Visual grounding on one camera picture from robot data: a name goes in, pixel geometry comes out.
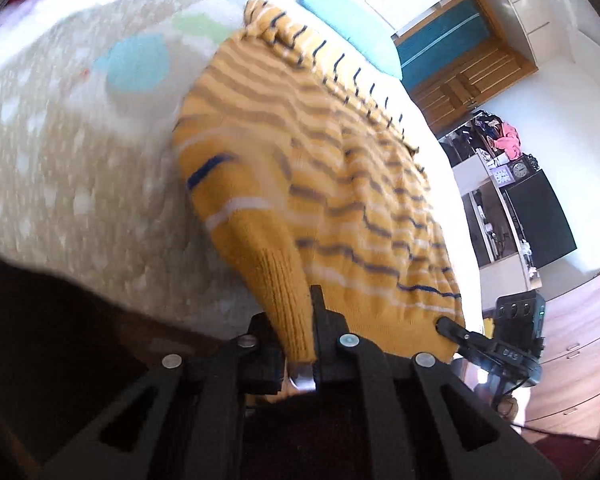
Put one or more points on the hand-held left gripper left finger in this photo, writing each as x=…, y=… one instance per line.
x=260, y=360

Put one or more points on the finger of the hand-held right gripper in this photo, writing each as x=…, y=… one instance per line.
x=460, y=334

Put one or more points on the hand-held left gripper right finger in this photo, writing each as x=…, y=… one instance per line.
x=330, y=340

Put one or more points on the yellow striped knit sweater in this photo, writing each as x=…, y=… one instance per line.
x=325, y=180

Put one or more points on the wooden dresser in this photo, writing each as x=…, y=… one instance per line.
x=570, y=355

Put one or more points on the black television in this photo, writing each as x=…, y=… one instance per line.
x=540, y=220

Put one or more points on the white shelf unit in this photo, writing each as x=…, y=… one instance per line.
x=490, y=215

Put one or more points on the white square clock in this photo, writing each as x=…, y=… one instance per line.
x=502, y=176

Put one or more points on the black round clock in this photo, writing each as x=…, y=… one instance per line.
x=520, y=168

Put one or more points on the pink cloth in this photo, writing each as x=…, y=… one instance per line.
x=509, y=140

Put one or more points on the wooden door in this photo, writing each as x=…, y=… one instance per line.
x=460, y=55

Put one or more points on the white patterned blanket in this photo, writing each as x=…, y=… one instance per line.
x=95, y=125

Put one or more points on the teal pillow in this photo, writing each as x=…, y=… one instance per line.
x=355, y=22

